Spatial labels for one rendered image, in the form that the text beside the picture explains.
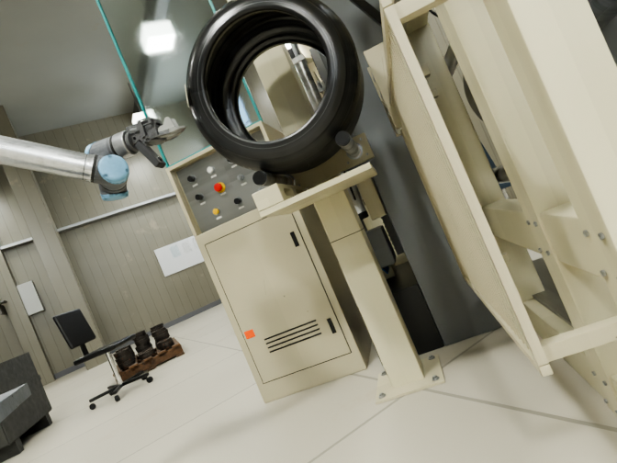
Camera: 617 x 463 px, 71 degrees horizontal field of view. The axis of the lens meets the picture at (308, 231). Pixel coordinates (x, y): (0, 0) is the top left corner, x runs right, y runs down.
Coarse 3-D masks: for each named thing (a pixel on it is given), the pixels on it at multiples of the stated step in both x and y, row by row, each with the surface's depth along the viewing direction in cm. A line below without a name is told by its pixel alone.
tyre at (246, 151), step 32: (256, 0) 127; (288, 0) 125; (224, 32) 132; (256, 32) 153; (288, 32) 152; (320, 32) 124; (192, 64) 133; (224, 64) 155; (352, 64) 126; (192, 96) 134; (224, 96) 159; (352, 96) 127; (224, 128) 132; (320, 128) 126; (352, 128) 141; (256, 160) 132; (288, 160) 131; (320, 160) 142
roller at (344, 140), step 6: (342, 132) 126; (336, 138) 126; (342, 138) 126; (348, 138) 126; (342, 144) 126; (348, 144) 128; (354, 144) 139; (348, 150) 137; (354, 150) 144; (360, 150) 159; (354, 156) 158
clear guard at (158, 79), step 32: (96, 0) 218; (128, 0) 215; (160, 0) 212; (192, 0) 208; (128, 32) 217; (160, 32) 213; (192, 32) 210; (128, 64) 218; (160, 64) 214; (160, 96) 216; (192, 128) 213
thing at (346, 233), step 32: (256, 64) 167; (288, 64) 165; (288, 96) 166; (288, 128) 166; (352, 224) 164; (352, 256) 165; (352, 288) 166; (384, 288) 163; (384, 320) 164; (384, 352) 165; (416, 352) 172
